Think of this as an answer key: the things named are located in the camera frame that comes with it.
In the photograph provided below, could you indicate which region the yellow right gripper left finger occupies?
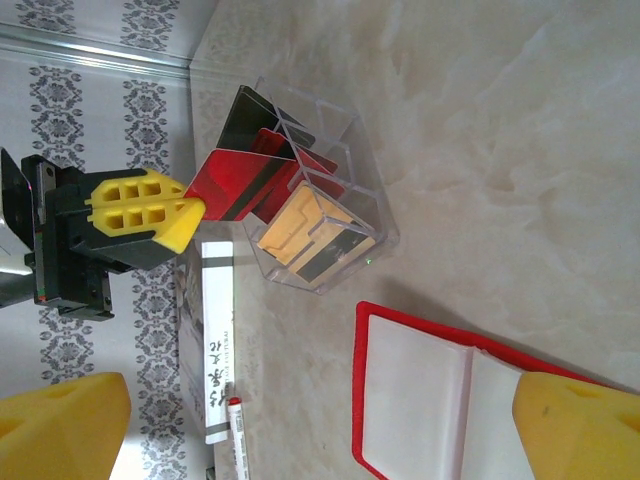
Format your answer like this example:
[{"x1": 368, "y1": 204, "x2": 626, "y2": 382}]
[{"x1": 0, "y1": 372, "x2": 132, "y2": 480}]

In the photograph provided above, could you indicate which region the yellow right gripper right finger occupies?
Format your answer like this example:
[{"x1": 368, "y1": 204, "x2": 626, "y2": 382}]
[{"x1": 512, "y1": 372, "x2": 640, "y2": 480}]

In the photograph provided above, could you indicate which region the black plastic card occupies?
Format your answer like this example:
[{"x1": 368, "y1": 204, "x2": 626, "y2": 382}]
[{"x1": 218, "y1": 84, "x2": 317, "y2": 154}]

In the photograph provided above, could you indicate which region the white book with bread photo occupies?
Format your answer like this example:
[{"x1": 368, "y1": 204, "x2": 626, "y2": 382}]
[{"x1": 175, "y1": 238, "x2": 242, "y2": 447}]

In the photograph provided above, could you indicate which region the gold card with black stripe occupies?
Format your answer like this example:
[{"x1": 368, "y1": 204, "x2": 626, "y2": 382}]
[{"x1": 292, "y1": 219, "x2": 377, "y2": 294}]

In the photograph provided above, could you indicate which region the red card with black stripe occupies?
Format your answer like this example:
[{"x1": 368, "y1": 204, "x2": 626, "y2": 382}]
[{"x1": 183, "y1": 148, "x2": 301, "y2": 225}]

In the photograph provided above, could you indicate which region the white red marker pen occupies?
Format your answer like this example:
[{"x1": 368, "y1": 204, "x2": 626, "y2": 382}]
[{"x1": 225, "y1": 394, "x2": 247, "y2": 480}]

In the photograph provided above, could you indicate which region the red plastic card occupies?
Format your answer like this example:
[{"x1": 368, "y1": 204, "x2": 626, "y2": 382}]
[{"x1": 248, "y1": 127, "x2": 346, "y2": 201}]

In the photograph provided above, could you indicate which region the red card holder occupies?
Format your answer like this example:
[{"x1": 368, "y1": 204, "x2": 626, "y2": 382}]
[{"x1": 352, "y1": 299, "x2": 640, "y2": 480}]

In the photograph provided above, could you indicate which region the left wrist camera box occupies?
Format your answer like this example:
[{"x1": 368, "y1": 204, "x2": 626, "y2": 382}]
[{"x1": 0, "y1": 147, "x2": 39, "y2": 306}]

